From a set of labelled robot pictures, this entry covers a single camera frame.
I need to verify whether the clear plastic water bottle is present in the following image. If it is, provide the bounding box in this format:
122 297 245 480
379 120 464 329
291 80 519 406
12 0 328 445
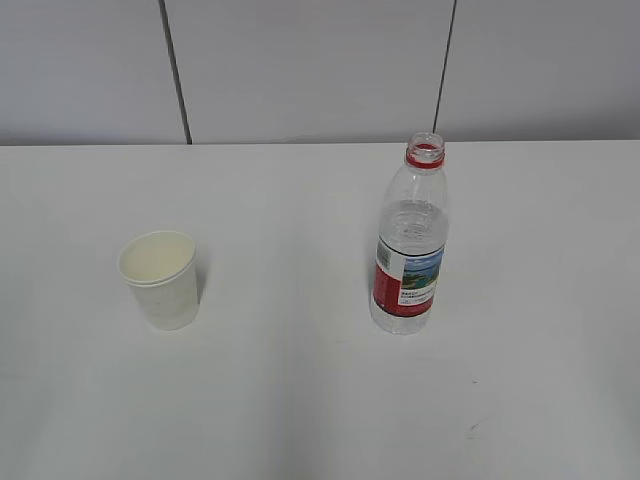
370 132 449 335

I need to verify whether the white paper cup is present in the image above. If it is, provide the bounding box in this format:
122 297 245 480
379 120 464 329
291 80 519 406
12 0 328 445
117 231 199 331

